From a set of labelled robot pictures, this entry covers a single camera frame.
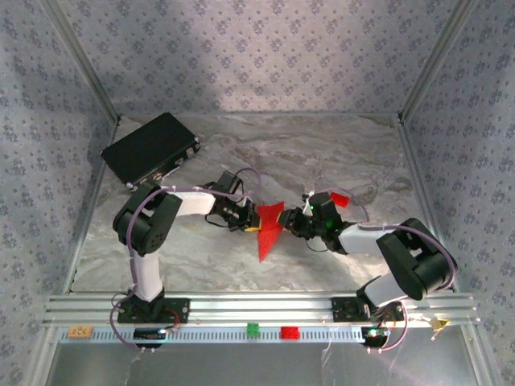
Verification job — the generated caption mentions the black case with silver latches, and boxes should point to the black case with silver latches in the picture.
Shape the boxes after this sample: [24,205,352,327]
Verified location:
[100,111,202,192]

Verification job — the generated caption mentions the slotted grey cable duct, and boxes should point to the slotted grey cable duct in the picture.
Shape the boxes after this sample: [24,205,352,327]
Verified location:
[58,325,366,345]

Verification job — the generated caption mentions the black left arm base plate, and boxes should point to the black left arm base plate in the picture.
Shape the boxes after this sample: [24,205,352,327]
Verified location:
[116,298,191,325]

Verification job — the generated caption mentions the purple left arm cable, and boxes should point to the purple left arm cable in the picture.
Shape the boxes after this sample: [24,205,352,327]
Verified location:
[109,167,263,355]

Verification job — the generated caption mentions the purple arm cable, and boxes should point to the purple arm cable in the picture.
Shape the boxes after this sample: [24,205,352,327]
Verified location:
[311,187,459,355]
[109,167,263,355]

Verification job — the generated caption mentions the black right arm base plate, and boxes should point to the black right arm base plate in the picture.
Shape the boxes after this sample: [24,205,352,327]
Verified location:
[330,296,406,322]

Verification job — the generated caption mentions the aluminium mounting rail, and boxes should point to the aluminium mounting rail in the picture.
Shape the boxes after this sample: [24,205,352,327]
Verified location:
[43,292,482,327]

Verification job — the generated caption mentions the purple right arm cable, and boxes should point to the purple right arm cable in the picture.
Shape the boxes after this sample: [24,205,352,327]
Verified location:
[311,187,459,355]

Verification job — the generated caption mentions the thin red wire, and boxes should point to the thin red wire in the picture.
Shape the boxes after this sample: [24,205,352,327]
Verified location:
[163,308,183,331]

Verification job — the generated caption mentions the aluminium frame bar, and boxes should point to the aluminium frame bar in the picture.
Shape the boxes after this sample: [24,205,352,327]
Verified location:
[62,116,122,294]
[398,0,482,121]
[396,114,458,294]

